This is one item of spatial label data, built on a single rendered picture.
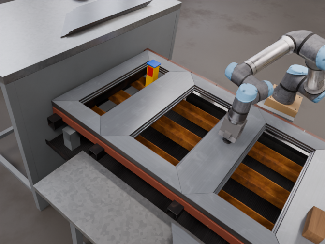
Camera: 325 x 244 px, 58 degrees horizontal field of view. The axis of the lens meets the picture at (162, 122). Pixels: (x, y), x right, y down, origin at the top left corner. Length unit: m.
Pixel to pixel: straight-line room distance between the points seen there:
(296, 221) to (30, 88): 1.24
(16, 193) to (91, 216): 1.10
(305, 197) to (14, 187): 1.78
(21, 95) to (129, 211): 0.70
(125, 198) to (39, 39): 0.87
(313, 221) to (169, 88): 0.93
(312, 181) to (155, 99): 0.82
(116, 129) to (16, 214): 1.04
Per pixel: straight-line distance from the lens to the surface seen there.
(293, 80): 1.94
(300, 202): 1.35
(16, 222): 2.13
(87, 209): 1.22
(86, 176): 1.31
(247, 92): 1.19
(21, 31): 1.67
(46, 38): 1.59
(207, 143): 1.36
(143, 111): 1.46
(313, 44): 1.54
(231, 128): 1.31
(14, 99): 1.44
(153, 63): 1.74
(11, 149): 2.50
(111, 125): 1.38
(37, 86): 1.48
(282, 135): 1.61
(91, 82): 1.63
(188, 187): 1.20
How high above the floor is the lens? 1.81
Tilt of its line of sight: 43 degrees down
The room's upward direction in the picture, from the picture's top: 11 degrees clockwise
